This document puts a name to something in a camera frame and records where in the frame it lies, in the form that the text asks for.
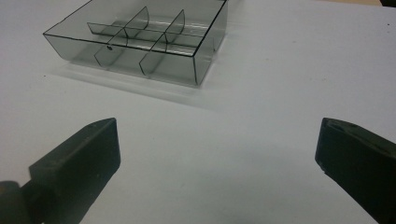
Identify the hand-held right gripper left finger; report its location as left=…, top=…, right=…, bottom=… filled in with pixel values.
left=21, top=117, right=121, bottom=224

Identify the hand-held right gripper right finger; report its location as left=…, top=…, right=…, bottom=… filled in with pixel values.
left=314, top=117, right=396, bottom=224

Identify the clear grey divided organizer box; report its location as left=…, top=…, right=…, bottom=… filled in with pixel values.
left=42, top=0, right=229, bottom=88

